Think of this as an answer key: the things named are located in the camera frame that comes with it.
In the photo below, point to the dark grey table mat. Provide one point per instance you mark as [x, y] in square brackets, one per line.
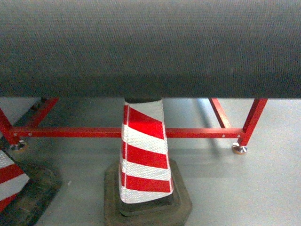
[150, 48]

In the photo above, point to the red white traffic cone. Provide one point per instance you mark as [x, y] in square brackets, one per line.
[145, 187]

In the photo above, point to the red metal table frame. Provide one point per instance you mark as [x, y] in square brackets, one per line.
[13, 134]

